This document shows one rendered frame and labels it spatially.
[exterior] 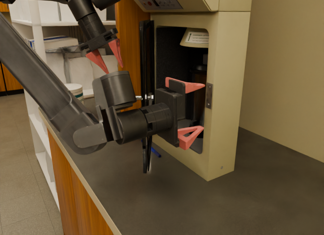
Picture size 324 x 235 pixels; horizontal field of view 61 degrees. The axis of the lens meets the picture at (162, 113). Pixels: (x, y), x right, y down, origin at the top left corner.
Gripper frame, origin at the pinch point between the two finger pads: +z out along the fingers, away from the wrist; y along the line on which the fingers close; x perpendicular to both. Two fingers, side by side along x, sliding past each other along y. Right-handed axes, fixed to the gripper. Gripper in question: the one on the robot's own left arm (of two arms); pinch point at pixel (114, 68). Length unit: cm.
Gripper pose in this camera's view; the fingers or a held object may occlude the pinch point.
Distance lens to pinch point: 77.1
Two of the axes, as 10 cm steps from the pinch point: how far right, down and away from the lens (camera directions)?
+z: 4.3, 8.5, 2.9
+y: -9.0, 4.0, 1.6
